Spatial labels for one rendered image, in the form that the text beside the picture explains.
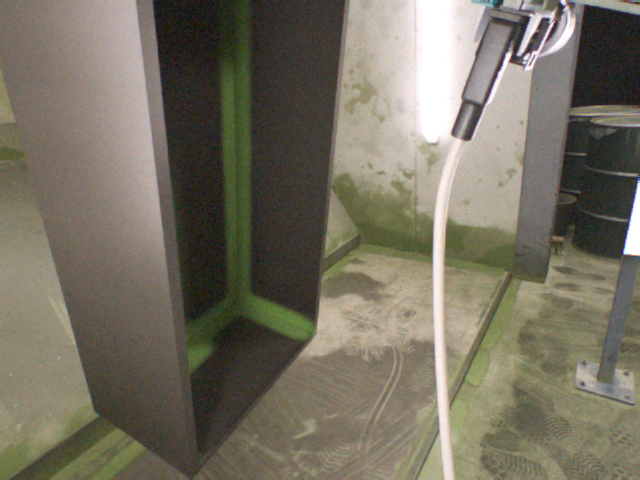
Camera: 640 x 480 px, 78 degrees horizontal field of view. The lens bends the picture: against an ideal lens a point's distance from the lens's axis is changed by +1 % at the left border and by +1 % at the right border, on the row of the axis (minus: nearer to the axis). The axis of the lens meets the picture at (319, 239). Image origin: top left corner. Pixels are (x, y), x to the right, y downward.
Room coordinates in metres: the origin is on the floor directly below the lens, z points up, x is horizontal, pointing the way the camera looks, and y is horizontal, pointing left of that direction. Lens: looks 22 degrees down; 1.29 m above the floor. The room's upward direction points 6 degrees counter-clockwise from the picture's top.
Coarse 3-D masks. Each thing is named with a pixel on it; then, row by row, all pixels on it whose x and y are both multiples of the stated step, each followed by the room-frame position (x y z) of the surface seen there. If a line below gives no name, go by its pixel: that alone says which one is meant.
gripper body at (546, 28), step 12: (528, 24) 0.55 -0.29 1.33; (540, 24) 0.57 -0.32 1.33; (552, 24) 0.58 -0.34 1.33; (540, 36) 0.58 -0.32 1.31; (552, 36) 0.63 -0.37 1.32; (516, 48) 0.56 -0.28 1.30; (528, 48) 0.58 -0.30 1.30; (540, 48) 0.58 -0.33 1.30; (516, 60) 0.57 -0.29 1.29; (528, 60) 0.55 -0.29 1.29
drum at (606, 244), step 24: (600, 144) 2.46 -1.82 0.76; (624, 144) 2.33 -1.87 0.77; (600, 168) 2.43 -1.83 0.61; (624, 168) 2.31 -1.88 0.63; (600, 192) 2.41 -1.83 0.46; (624, 192) 2.30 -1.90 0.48; (600, 216) 2.38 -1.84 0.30; (624, 216) 2.28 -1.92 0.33; (576, 240) 2.55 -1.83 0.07; (600, 240) 2.36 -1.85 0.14
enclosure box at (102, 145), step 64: (0, 0) 0.70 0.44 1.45; (64, 0) 0.62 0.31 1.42; (128, 0) 0.56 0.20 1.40; (192, 0) 1.11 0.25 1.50; (256, 0) 1.20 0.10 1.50; (320, 0) 1.10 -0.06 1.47; (0, 64) 0.74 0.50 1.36; (64, 64) 0.65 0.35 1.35; (128, 64) 0.58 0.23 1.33; (192, 64) 1.12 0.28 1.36; (256, 64) 1.21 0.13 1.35; (320, 64) 1.11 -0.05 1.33; (64, 128) 0.68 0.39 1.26; (128, 128) 0.59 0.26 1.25; (192, 128) 1.12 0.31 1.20; (256, 128) 1.23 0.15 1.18; (320, 128) 1.12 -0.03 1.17; (64, 192) 0.71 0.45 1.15; (128, 192) 0.62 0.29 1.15; (192, 192) 1.13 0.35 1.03; (256, 192) 1.25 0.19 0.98; (320, 192) 1.13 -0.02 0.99; (64, 256) 0.75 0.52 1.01; (128, 256) 0.64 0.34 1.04; (192, 256) 1.13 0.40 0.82; (256, 256) 1.28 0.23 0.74; (320, 256) 1.14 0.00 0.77; (128, 320) 0.68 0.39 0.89; (192, 320) 1.14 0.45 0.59; (256, 320) 1.23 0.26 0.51; (128, 384) 0.72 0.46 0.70; (192, 384) 0.93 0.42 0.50; (256, 384) 0.94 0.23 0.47; (192, 448) 0.66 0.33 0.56
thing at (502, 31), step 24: (528, 0) 0.46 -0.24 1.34; (552, 0) 0.48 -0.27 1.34; (576, 0) 0.44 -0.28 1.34; (600, 0) 0.43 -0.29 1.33; (624, 0) 0.42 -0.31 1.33; (504, 24) 0.49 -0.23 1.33; (480, 48) 0.50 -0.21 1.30; (504, 48) 0.48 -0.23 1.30; (480, 72) 0.50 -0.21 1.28; (480, 96) 0.50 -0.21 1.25; (456, 120) 0.52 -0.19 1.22; (480, 120) 0.51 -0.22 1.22
